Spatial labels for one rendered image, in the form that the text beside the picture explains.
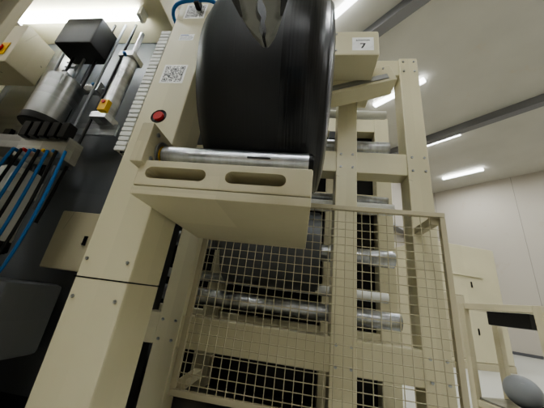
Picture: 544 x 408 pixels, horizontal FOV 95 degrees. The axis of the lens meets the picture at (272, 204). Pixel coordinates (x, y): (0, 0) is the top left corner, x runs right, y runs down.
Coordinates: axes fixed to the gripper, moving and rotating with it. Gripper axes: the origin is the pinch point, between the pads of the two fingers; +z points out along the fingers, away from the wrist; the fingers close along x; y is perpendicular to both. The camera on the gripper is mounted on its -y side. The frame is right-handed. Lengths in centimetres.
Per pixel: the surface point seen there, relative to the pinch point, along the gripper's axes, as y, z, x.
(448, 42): 508, 280, -259
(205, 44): 9.8, 5.7, 14.6
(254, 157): -9.1, 18.3, 2.8
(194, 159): -10.0, 18.8, 16.1
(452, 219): 457, 924, -580
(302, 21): 12.6, 3.2, -5.2
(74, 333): -46, 31, 36
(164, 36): 42, 21, 43
